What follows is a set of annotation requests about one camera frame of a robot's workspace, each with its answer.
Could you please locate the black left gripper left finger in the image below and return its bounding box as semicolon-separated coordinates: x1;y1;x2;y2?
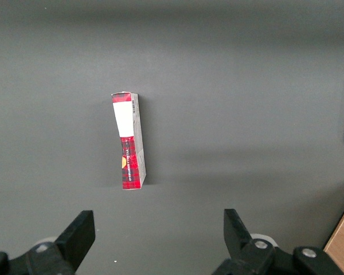
0;210;96;275

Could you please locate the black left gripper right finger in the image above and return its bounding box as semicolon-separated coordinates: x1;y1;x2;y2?
212;208;344;275

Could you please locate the red plaid cardboard box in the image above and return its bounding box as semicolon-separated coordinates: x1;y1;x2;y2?
111;91;147;191

